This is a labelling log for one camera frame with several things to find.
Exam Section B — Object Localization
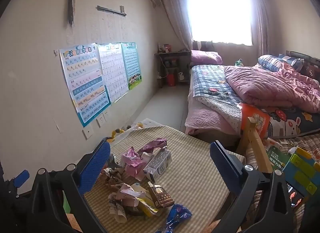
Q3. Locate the yellow toy on floor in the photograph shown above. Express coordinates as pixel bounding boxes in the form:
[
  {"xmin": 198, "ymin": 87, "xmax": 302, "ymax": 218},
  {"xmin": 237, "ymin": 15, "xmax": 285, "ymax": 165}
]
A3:
[{"xmin": 106, "ymin": 122, "xmax": 144, "ymax": 143}]

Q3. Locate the wall socket plate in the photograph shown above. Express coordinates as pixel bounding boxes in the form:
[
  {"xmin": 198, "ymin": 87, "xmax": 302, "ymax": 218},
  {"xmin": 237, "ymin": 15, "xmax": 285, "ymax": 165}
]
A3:
[{"xmin": 82, "ymin": 124, "xmax": 94, "ymax": 140}]

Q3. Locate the brown paper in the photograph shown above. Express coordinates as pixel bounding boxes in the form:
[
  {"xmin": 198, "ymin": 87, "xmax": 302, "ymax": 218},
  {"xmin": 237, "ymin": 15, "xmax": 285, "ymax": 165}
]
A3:
[{"xmin": 100, "ymin": 167, "xmax": 124, "ymax": 192}]

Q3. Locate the pink torn wrapper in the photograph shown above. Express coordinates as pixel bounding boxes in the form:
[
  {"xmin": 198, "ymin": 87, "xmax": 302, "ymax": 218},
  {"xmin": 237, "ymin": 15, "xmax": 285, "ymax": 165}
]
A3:
[{"xmin": 121, "ymin": 147, "xmax": 153, "ymax": 182}]

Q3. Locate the colourful toy block set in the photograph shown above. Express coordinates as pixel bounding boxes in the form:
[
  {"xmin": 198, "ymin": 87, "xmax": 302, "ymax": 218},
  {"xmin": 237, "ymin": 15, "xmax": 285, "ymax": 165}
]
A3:
[{"xmin": 283, "ymin": 147, "xmax": 319, "ymax": 209}]

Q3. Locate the green number wall poster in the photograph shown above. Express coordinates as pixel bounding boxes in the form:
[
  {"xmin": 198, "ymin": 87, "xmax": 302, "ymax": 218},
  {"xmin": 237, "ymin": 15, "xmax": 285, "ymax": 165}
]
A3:
[{"xmin": 121, "ymin": 42, "xmax": 142, "ymax": 90}]

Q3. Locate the wooden chair frame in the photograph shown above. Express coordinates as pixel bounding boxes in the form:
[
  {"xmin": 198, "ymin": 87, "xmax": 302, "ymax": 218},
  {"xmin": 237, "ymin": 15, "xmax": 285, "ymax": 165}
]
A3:
[{"xmin": 236, "ymin": 117, "xmax": 273, "ymax": 174}]

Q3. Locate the white chart wall poster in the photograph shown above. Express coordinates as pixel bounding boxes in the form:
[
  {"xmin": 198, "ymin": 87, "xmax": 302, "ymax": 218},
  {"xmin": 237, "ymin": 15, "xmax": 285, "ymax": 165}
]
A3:
[{"xmin": 98, "ymin": 43, "xmax": 129, "ymax": 103}]

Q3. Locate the bed with plaid sheet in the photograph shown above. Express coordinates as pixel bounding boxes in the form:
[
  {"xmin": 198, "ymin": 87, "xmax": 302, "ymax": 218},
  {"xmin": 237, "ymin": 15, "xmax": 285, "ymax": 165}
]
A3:
[{"xmin": 184, "ymin": 64, "xmax": 320, "ymax": 138}]

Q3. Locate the blue plaid pillow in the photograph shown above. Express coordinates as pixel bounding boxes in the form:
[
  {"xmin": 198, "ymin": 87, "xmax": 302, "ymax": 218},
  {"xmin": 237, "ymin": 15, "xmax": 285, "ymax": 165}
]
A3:
[{"xmin": 258, "ymin": 54, "xmax": 304, "ymax": 72}]

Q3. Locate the orange book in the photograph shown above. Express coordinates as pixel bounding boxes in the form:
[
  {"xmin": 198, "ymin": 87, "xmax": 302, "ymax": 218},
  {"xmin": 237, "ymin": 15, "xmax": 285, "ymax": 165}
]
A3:
[{"xmin": 239, "ymin": 103, "xmax": 270, "ymax": 139}]

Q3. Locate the pinyin wall poster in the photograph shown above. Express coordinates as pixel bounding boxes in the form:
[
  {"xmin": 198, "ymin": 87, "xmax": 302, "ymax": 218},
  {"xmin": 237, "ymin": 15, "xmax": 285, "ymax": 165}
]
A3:
[{"xmin": 59, "ymin": 43, "xmax": 111, "ymax": 127}]

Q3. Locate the cartoon print blanket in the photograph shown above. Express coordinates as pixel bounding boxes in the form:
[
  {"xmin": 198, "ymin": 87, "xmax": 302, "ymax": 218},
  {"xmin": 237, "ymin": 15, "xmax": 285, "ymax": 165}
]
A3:
[{"xmin": 263, "ymin": 107, "xmax": 319, "ymax": 139}]

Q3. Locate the yellow medicine box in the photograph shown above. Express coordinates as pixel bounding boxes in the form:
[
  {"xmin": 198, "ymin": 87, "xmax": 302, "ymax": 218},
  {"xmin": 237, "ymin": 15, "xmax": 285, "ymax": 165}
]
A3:
[{"xmin": 131, "ymin": 183, "xmax": 159, "ymax": 217}]

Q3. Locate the checkered yellow mat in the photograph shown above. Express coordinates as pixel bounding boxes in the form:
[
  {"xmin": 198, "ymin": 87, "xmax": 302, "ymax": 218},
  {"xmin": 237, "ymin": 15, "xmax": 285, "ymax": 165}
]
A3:
[{"xmin": 85, "ymin": 126, "xmax": 229, "ymax": 232}]

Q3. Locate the purple pillow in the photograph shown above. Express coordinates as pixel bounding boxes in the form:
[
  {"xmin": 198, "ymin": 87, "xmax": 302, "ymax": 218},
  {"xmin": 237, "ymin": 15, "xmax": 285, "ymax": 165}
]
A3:
[{"xmin": 191, "ymin": 50, "xmax": 223, "ymax": 65}]

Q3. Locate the red bucket on floor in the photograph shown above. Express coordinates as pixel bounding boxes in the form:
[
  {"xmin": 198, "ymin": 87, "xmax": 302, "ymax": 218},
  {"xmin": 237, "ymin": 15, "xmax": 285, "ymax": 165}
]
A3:
[{"xmin": 167, "ymin": 73, "xmax": 176, "ymax": 87}]

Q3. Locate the pink receipt paper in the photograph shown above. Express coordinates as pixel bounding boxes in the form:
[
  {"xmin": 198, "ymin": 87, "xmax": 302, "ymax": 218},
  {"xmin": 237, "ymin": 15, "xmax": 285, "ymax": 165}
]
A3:
[{"xmin": 107, "ymin": 183, "xmax": 151, "ymax": 223}]

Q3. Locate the dark corner shelf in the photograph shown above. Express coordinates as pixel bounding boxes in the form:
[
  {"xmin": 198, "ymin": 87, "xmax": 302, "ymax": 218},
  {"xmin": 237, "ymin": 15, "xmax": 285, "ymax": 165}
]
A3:
[{"xmin": 154, "ymin": 50, "xmax": 191, "ymax": 88}]

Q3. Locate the pink quilt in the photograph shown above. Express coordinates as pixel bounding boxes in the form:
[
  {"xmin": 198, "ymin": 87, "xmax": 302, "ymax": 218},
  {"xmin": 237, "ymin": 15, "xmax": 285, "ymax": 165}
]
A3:
[{"xmin": 224, "ymin": 63, "xmax": 319, "ymax": 113}]

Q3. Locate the white blue milk carton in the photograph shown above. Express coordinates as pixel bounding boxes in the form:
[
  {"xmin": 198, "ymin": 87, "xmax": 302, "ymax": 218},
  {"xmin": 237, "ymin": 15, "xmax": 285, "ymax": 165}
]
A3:
[{"xmin": 143, "ymin": 149, "xmax": 172, "ymax": 183}]

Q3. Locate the maroon pocky foil wrapper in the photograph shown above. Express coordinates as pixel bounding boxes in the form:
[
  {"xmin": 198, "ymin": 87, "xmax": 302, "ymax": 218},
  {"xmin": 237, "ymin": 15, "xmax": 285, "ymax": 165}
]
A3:
[{"xmin": 137, "ymin": 138, "xmax": 167, "ymax": 157}]

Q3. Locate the blue snack wrapper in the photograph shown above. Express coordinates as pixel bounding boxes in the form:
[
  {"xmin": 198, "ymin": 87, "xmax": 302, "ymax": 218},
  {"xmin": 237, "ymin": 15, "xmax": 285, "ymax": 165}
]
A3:
[{"xmin": 156, "ymin": 204, "xmax": 193, "ymax": 233}]

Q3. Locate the pink curtain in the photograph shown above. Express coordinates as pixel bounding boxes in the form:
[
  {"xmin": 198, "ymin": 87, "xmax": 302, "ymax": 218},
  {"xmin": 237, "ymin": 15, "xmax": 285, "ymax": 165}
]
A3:
[{"xmin": 162, "ymin": 0, "xmax": 193, "ymax": 50}]

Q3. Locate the brown cigarette box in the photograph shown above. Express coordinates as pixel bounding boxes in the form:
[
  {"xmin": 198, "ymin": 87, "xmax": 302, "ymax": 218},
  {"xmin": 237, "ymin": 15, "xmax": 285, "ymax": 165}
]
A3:
[{"xmin": 148, "ymin": 182, "xmax": 175, "ymax": 209}]

